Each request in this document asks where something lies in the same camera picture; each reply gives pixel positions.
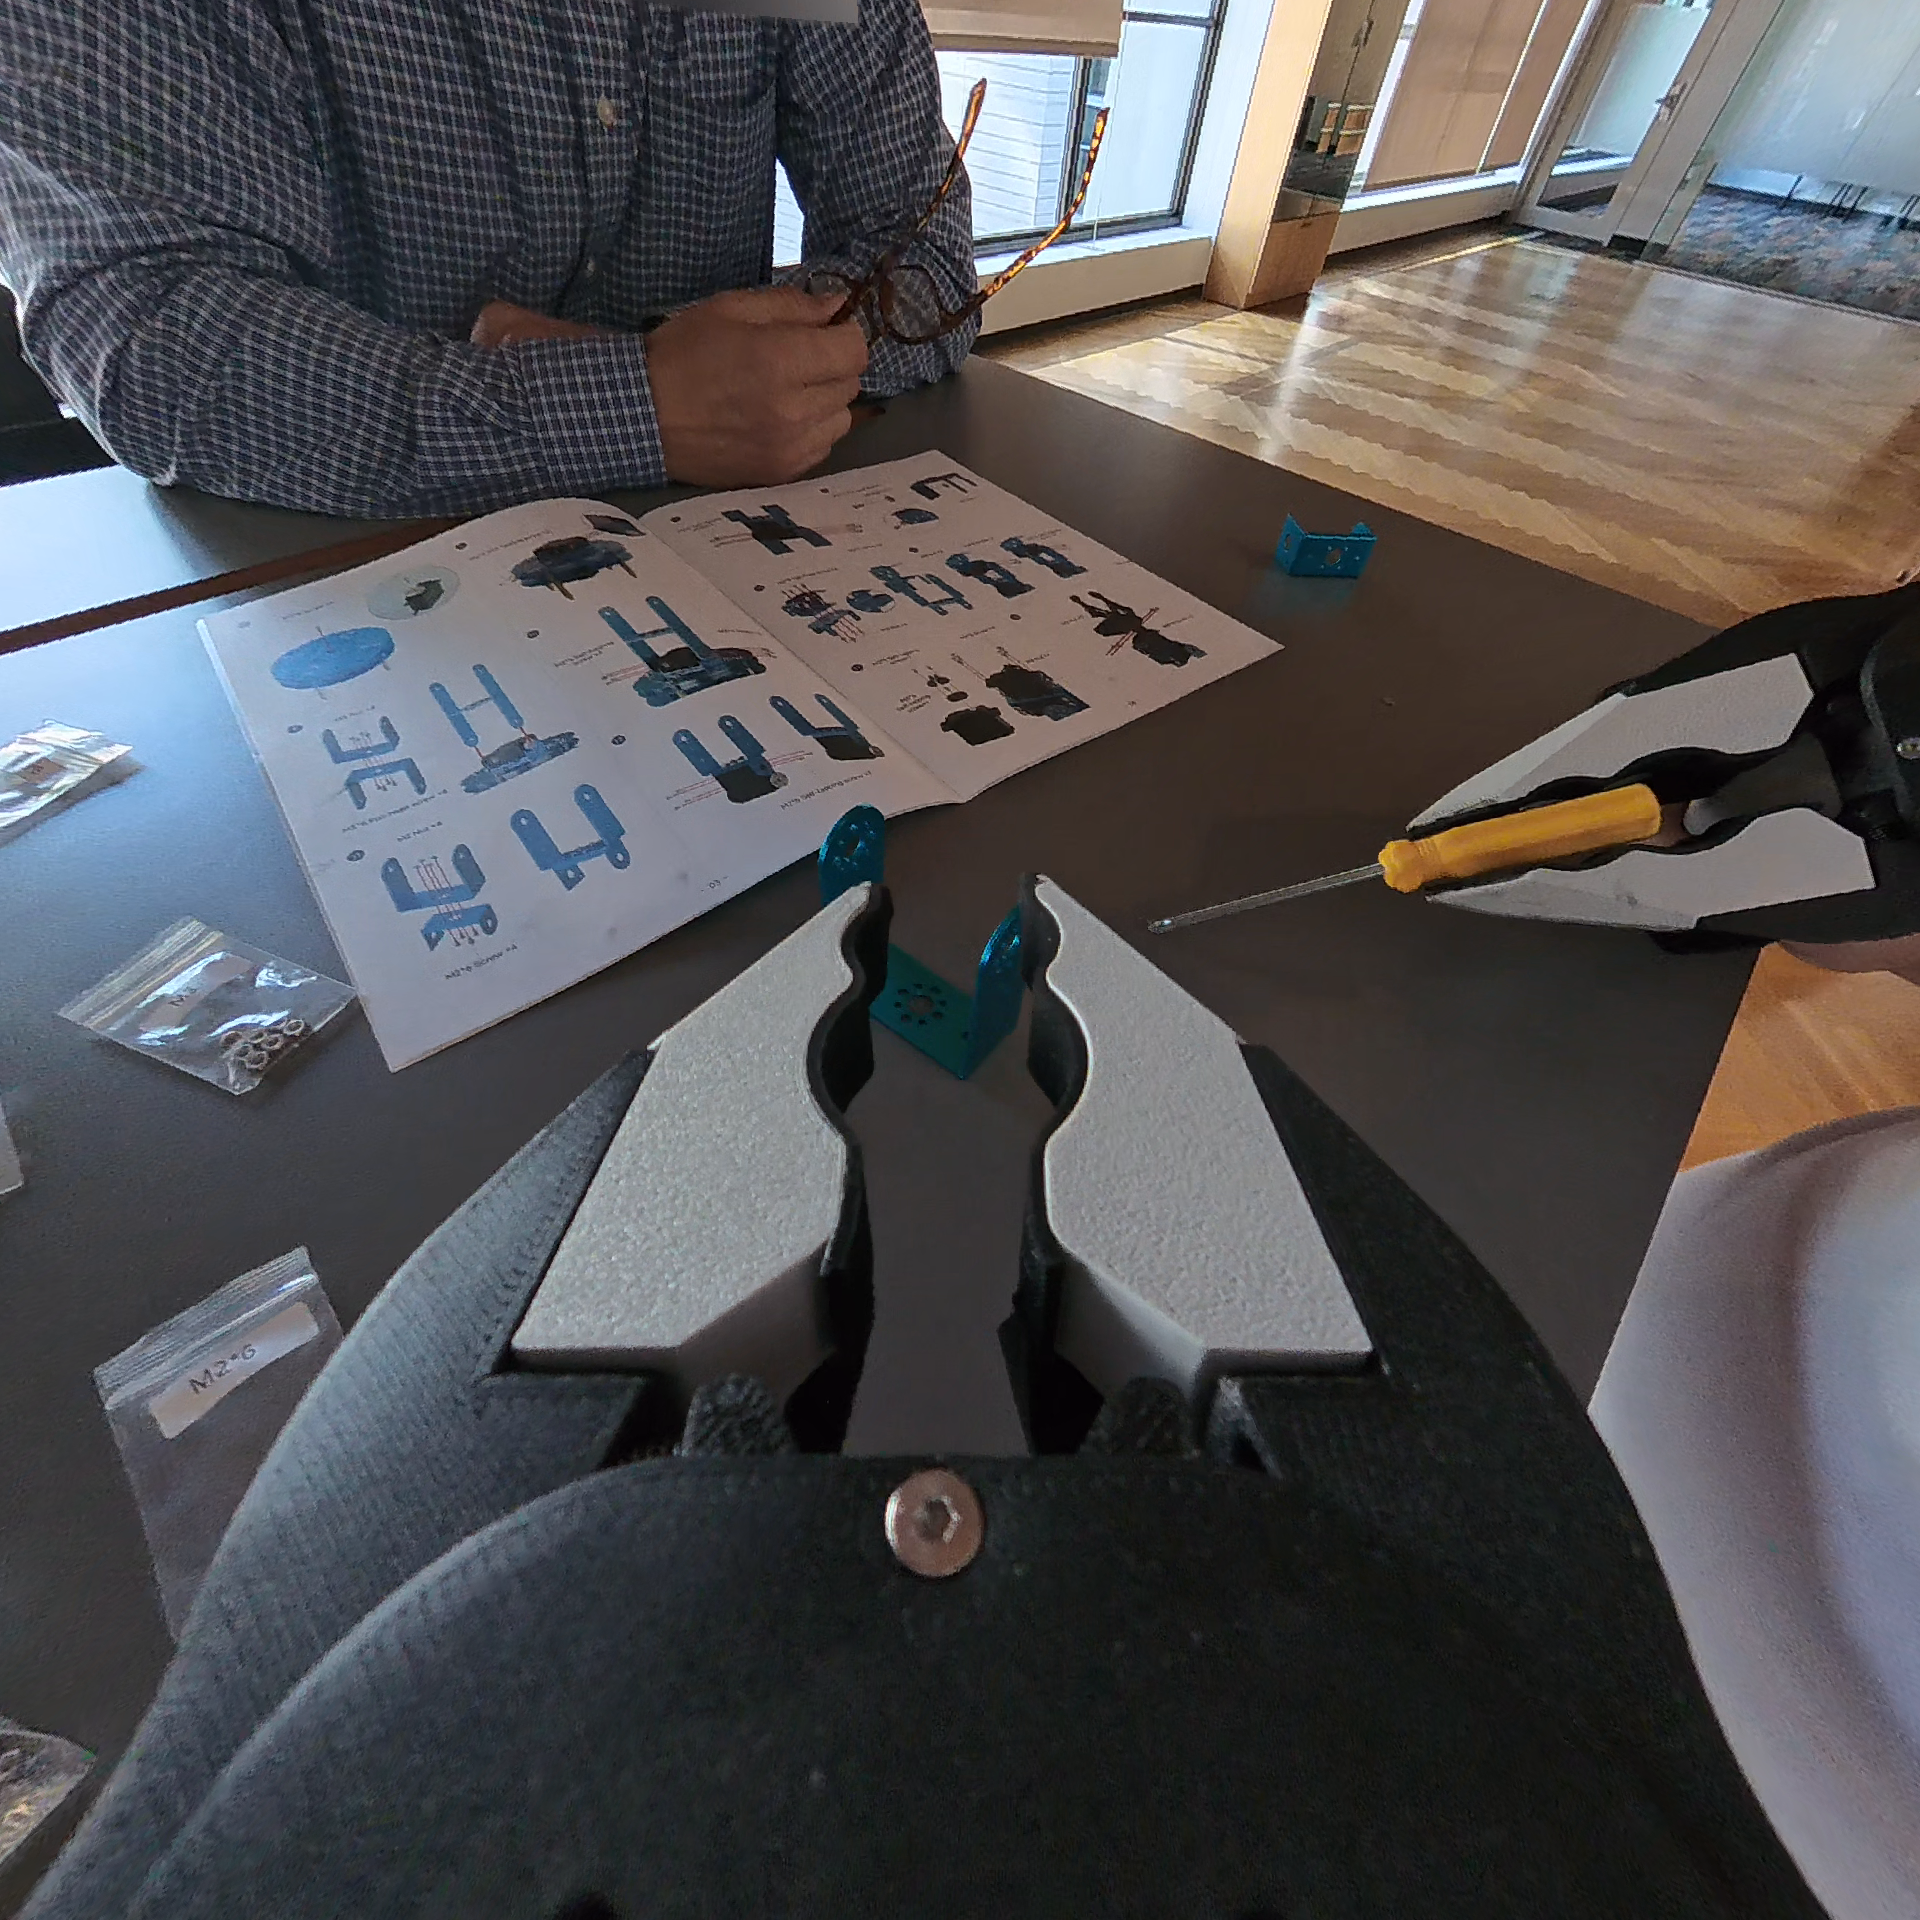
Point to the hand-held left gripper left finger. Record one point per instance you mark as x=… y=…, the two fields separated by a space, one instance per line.
x=690 y=1200

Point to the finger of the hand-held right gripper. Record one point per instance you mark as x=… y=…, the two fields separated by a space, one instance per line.
x=1723 y=878
x=1680 y=720

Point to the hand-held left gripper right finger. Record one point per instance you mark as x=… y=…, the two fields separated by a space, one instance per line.
x=1201 y=1200

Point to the long blue U bracket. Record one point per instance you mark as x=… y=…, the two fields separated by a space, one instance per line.
x=937 y=1013

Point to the small blue U bracket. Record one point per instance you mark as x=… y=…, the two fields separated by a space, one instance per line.
x=1328 y=552

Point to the person's right hand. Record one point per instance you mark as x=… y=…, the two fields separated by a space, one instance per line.
x=1861 y=961

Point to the printed instruction booklet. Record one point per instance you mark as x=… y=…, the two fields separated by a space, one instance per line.
x=494 y=961

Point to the scattered small clear screw bags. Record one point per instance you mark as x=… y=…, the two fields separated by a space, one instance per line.
x=211 y=1013

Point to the tortoiseshell eyeglasses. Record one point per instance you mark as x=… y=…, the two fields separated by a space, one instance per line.
x=979 y=294

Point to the beige roller blinds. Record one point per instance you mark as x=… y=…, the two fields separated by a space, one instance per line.
x=1019 y=22

